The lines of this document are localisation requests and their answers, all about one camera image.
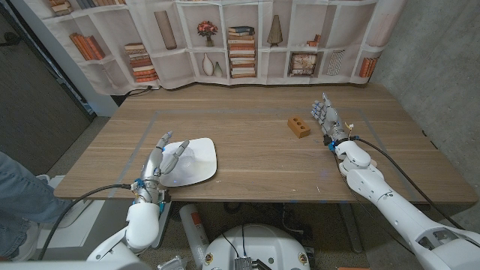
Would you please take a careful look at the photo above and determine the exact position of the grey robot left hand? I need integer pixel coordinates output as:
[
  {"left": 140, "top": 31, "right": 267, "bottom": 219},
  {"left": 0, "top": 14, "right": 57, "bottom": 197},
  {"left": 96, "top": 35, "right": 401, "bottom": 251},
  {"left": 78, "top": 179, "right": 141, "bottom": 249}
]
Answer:
[{"left": 130, "top": 130, "right": 191, "bottom": 206}]

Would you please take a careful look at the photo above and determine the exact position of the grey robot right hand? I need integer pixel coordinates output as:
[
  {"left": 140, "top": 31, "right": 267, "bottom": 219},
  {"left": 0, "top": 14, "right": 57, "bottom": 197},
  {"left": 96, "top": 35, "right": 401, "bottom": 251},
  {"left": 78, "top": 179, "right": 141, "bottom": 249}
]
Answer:
[{"left": 310, "top": 92, "right": 350, "bottom": 146}]

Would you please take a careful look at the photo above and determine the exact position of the clear plastic measuring cup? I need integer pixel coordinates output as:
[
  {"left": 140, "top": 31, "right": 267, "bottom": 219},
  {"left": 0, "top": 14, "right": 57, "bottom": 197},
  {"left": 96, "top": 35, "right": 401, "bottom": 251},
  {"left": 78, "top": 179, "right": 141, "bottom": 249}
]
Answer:
[{"left": 161, "top": 145, "right": 198, "bottom": 179}]

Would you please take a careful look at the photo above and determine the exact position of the orange wooden block with holes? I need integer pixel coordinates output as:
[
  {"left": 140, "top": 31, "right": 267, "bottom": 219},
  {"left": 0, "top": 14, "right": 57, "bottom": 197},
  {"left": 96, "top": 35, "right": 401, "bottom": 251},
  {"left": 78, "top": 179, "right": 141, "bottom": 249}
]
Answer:
[{"left": 286, "top": 115, "right": 311, "bottom": 140}]

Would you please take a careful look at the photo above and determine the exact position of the white paper plate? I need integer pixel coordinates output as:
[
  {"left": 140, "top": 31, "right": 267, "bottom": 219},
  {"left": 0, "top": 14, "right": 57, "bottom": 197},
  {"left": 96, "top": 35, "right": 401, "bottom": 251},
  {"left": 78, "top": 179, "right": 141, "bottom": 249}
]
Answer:
[{"left": 159, "top": 137, "right": 218, "bottom": 188}]

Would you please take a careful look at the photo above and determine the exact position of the white table leg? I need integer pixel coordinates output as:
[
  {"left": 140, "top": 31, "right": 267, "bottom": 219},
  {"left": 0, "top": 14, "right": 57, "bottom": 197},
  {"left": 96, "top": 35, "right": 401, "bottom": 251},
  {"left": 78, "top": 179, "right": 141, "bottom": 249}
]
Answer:
[{"left": 159, "top": 201, "right": 173, "bottom": 250}]

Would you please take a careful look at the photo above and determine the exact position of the white cylinder with orange label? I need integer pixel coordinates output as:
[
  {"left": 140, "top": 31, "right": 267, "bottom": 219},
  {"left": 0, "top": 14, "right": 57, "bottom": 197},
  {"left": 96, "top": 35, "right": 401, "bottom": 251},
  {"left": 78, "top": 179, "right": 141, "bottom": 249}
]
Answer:
[{"left": 178, "top": 203, "right": 210, "bottom": 269}]

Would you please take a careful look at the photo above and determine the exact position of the white floor platform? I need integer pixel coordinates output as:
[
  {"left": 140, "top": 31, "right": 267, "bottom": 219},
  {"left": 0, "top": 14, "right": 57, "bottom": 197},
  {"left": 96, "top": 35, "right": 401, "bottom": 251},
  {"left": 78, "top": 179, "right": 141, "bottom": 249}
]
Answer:
[{"left": 33, "top": 174, "right": 106, "bottom": 251}]

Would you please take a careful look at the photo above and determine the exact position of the grey table leg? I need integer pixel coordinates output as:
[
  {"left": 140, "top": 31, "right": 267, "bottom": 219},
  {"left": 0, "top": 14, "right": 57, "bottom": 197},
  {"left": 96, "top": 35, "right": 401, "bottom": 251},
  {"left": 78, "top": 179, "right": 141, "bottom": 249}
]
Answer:
[{"left": 339, "top": 203, "right": 364, "bottom": 254}]

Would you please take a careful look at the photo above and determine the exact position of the printed bookshelf backdrop cloth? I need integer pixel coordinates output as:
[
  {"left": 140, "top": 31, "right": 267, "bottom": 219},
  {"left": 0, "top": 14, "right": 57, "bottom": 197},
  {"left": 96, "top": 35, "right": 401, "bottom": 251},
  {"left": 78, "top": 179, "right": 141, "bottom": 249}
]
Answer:
[{"left": 35, "top": 0, "right": 408, "bottom": 97}]

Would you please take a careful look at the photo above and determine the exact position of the person in blue jeans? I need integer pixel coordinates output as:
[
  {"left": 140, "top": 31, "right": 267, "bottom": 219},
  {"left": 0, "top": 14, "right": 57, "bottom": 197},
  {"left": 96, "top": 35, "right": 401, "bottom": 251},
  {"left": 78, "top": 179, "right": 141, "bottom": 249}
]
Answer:
[{"left": 0, "top": 151, "right": 73, "bottom": 263}]

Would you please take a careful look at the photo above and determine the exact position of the dark grey partition panel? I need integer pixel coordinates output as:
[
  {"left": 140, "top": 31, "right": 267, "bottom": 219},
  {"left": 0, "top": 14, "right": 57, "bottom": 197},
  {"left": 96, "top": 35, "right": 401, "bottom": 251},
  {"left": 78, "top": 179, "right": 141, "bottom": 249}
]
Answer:
[{"left": 0, "top": 7, "right": 95, "bottom": 176}]

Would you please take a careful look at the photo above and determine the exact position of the white round robot torso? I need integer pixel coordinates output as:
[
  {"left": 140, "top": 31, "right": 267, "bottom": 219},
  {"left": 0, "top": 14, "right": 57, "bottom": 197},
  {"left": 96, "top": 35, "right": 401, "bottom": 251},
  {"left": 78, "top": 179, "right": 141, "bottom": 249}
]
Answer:
[{"left": 201, "top": 223, "right": 311, "bottom": 270}]

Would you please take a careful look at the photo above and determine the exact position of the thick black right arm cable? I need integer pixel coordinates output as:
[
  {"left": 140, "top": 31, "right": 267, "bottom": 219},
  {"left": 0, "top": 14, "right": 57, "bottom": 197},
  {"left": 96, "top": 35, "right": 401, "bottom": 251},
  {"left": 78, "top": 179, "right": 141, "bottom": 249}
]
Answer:
[{"left": 349, "top": 135, "right": 465, "bottom": 230}]

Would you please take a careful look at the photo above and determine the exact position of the black cable behind table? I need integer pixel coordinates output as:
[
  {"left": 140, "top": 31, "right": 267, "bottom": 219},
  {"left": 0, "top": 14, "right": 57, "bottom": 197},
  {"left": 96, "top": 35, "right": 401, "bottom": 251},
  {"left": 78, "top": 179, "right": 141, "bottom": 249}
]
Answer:
[{"left": 123, "top": 85, "right": 154, "bottom": 98}]

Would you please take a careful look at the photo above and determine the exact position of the silver metal bracket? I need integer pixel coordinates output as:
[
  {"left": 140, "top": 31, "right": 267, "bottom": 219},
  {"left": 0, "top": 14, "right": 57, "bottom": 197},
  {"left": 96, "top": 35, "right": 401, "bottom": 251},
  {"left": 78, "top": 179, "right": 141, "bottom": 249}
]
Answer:
[{"left": 157, "top": 256, "right": 188, "bottom": 270}]

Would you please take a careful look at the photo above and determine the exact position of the black handle on panel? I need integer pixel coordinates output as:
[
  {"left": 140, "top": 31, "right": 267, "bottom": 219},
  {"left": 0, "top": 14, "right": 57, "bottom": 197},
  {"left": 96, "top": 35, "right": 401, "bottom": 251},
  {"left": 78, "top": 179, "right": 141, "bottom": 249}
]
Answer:
[{"left": 0, "top": 31, "right": 22, "bottom": 48}]

